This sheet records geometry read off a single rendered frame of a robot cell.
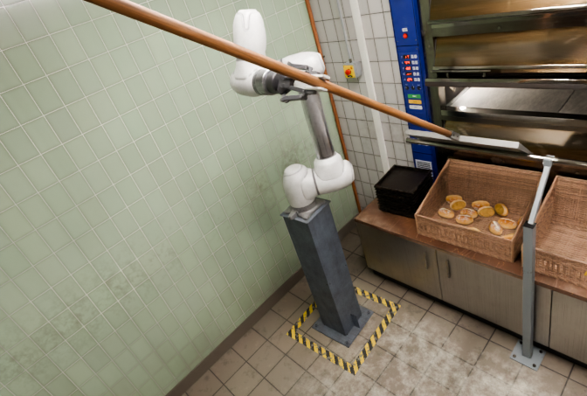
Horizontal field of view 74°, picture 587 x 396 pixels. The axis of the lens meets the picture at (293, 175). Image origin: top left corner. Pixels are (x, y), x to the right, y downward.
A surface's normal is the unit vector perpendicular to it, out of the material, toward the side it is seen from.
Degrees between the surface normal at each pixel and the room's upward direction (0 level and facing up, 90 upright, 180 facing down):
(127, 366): 90
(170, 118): 90
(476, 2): 70
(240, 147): 90
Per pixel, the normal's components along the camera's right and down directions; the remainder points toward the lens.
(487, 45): -0.74, 0.21
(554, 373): -0.28, -0.83
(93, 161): 0.67, 0.18
